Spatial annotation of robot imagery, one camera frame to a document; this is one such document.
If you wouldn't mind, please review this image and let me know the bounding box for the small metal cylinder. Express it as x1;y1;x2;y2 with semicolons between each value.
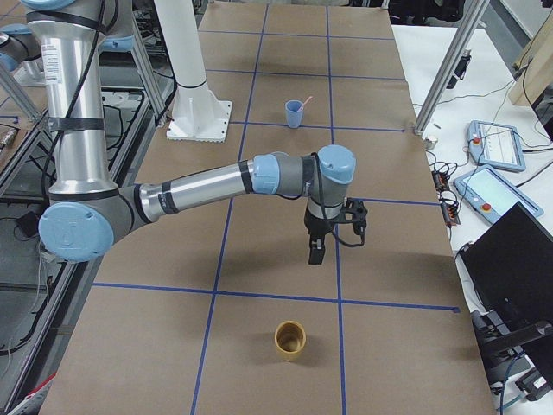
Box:
423;135;438;150

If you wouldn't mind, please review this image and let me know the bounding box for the aluminium frame rail left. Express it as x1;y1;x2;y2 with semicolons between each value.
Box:
131;18;166;126

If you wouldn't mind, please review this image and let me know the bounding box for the aluminium frame post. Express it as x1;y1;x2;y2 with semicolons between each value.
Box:
413;0;490;136

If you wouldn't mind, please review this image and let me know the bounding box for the brown paper table cover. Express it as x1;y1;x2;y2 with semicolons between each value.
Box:
41;2;493;414

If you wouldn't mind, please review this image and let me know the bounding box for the black laptop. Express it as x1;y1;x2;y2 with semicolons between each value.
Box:
461;202;552;329

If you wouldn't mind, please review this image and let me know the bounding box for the near teach pendant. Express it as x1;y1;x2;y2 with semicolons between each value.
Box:
454;165;543;224

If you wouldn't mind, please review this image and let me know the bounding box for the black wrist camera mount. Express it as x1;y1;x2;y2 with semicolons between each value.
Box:
333;197;368;236

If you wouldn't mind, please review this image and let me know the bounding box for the wooden board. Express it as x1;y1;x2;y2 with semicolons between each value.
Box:
509;14;552;105

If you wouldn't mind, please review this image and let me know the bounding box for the black usb hub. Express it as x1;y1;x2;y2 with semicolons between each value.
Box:
431;171;450;192
440;201;461;228

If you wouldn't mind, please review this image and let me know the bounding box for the black usb hub far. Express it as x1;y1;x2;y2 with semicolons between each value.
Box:
431;171;450;192

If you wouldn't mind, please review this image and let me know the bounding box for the pink chopstick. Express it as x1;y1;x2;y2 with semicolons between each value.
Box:
298;95;313;111

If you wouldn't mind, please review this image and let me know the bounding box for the black usb hub near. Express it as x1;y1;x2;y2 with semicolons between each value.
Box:
440;201;461;228

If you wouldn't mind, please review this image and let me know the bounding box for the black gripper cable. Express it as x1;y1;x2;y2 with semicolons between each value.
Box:
310;151;366;248

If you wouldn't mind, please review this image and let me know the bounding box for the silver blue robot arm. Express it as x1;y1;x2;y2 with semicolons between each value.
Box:
1;23;43;77
25;1;367;265

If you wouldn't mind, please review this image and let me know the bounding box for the far teach pendant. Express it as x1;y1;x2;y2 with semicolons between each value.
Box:
467;120;526;172

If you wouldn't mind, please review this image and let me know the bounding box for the black monitor stand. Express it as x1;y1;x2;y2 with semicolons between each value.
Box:
470;310;552;358

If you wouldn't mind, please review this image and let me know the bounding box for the tan wooden cup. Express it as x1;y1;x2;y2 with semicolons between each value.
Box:
274;320;307;361

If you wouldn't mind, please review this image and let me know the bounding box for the teach pendant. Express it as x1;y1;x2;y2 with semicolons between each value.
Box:
467;120;526;172
454;165;543;224

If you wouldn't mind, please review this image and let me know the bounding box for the blue plastic cup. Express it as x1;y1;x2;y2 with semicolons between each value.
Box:
285;99;303;129

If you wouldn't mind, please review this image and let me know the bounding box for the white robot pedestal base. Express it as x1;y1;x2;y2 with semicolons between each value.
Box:
155;0;232;143

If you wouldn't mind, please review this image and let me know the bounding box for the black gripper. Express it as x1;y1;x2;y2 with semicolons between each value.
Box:
304;209;332;265

